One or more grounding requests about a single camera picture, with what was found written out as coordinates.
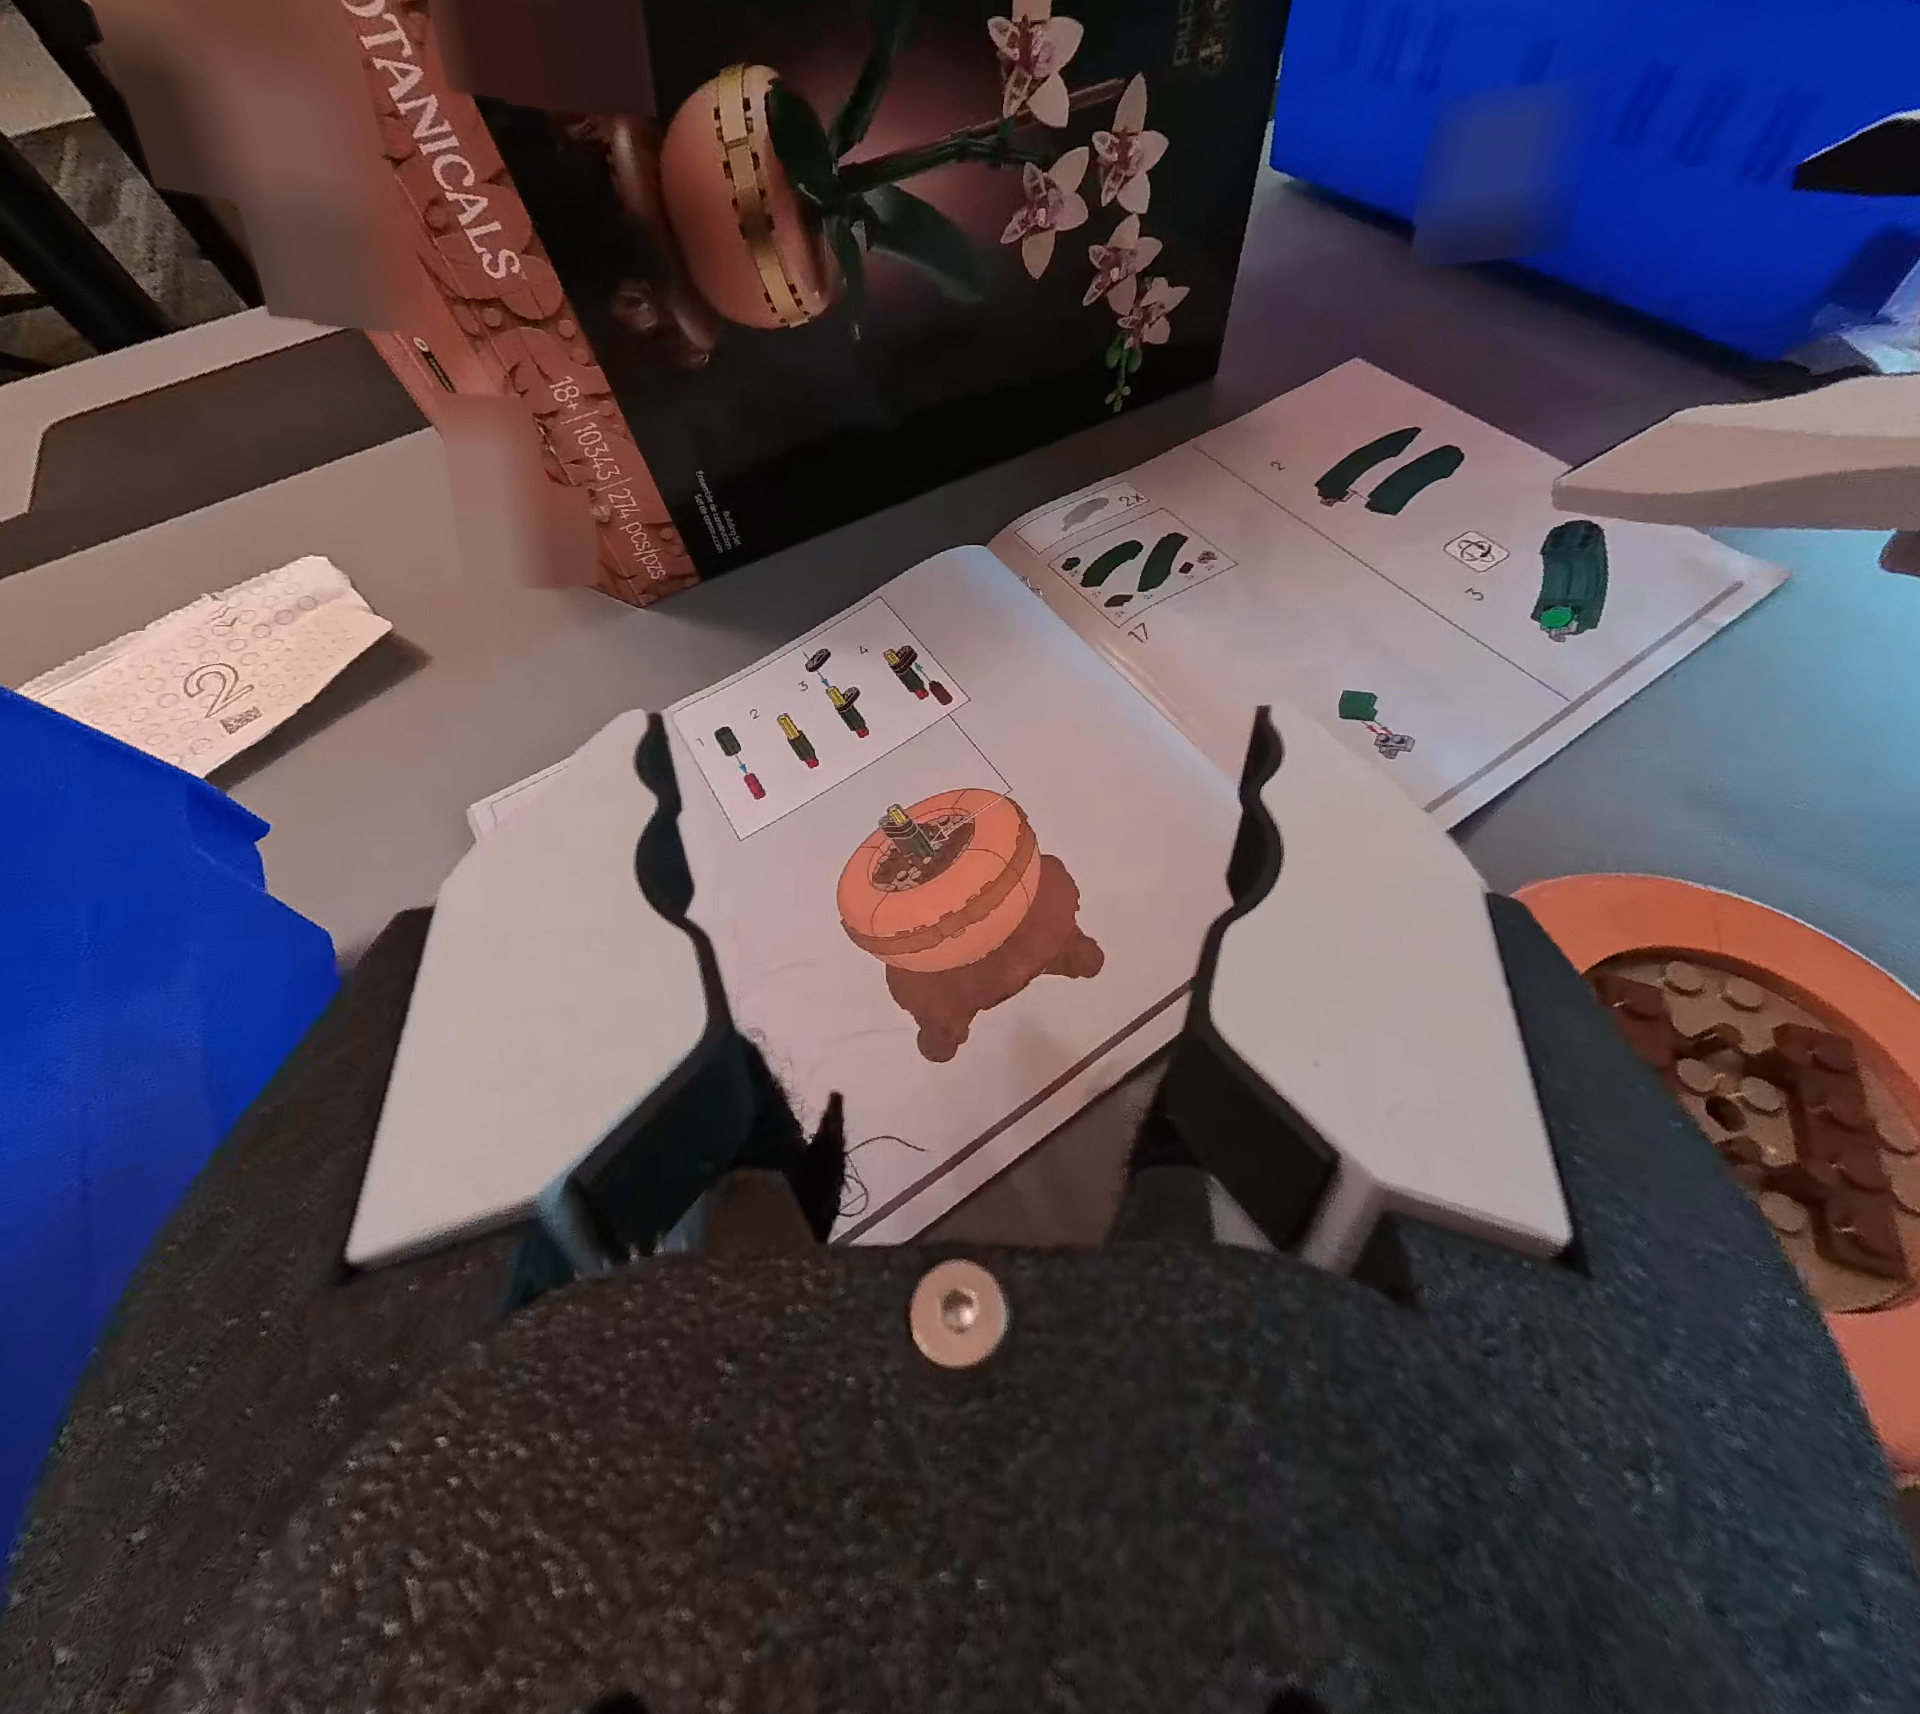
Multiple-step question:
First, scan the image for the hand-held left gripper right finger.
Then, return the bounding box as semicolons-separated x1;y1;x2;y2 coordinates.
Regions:
1115;701;1578;1275

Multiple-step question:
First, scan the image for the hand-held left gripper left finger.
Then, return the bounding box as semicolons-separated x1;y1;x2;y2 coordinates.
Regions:
343;709;841;1275

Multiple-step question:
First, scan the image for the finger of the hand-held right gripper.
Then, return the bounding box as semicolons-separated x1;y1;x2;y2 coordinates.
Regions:
1551;370;1920;535
1792;113;1920;198

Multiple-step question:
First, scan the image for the white instruction booklet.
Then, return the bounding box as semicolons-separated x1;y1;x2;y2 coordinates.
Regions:
463;356;1794;1248

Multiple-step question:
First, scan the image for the grey desk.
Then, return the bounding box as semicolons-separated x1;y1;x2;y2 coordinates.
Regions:
0;155;1920;1146

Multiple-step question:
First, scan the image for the clear plastic bag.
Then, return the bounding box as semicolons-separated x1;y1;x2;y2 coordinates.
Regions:
1800;275;1920;383

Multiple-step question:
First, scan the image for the blue plastic bin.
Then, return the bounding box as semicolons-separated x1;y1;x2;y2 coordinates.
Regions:
1266;0;1920;365
0;686;343;1567

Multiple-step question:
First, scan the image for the white paper bag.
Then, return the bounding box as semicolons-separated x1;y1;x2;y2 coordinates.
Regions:
14;555;395;782

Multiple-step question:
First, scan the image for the black orchid set box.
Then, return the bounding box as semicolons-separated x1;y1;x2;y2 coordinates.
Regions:
21;0;1337;610

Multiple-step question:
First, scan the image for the black office chair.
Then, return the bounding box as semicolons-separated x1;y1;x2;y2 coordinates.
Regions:
0;0;288;384

